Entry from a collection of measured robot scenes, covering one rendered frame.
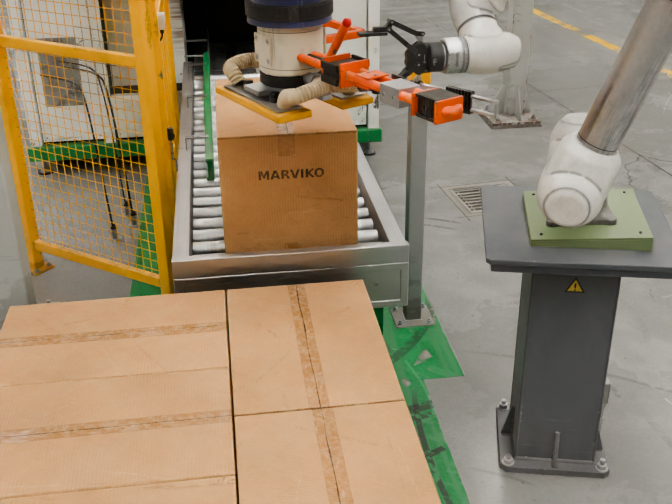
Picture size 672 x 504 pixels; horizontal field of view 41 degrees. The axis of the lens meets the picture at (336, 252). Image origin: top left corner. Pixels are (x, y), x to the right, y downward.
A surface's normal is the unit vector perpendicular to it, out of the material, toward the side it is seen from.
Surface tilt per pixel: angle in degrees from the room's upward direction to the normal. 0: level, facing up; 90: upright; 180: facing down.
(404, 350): 0
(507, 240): 0
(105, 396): 0
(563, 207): 98
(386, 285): 90
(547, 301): 90
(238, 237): 90
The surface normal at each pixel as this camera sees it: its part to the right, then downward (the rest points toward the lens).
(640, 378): -0.01, -0.90
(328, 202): 0.13, 0.44
